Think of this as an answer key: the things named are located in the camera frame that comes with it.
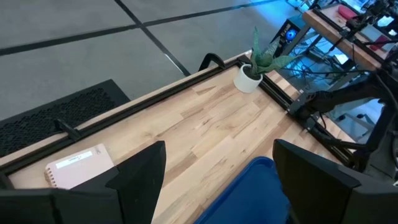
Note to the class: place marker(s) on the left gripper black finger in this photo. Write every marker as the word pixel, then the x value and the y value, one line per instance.
pixel 136 186

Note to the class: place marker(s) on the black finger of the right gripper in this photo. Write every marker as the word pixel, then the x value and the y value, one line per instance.
pixel 317 193

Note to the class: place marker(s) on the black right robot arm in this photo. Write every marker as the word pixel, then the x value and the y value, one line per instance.
pixel 342 96

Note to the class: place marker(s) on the blue plastic tray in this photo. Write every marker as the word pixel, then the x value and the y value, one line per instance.
pixel 248 193

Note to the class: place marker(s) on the pink spiral notebook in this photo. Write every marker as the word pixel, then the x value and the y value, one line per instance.
pixel 77 168

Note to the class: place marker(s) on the black perforated floor mat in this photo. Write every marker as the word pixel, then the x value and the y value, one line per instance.
pixel 46 118

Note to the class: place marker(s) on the white round plant pot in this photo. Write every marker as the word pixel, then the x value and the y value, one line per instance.
pixel 245 82

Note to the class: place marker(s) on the green leafy plant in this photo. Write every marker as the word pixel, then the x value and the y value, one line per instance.
pixel 264 57

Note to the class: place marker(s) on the wooden neighbouring table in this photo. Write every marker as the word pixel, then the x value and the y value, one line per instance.
pixel 342 40

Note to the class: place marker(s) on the black computer tower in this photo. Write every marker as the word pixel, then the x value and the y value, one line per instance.
pixel 289 34

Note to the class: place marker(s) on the red pad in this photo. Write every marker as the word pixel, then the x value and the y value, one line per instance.
pixel 346 12

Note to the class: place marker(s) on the black rail clamp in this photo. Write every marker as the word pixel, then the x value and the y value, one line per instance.
pixel 69 130

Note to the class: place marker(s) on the black aluminium table rail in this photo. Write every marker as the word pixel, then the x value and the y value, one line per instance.
pixel 161 95

